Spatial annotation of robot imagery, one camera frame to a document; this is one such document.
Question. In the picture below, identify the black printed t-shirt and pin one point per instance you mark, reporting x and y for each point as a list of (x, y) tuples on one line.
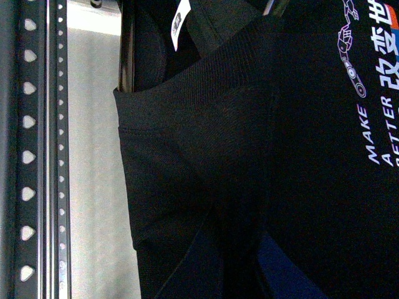
[(260, 148)]

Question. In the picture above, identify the thin metal clothes hanger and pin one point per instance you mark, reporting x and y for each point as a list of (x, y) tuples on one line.
[(127, 47)]

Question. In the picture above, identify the black perforated rack post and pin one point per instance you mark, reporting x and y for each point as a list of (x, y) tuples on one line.
[(35, 190)]

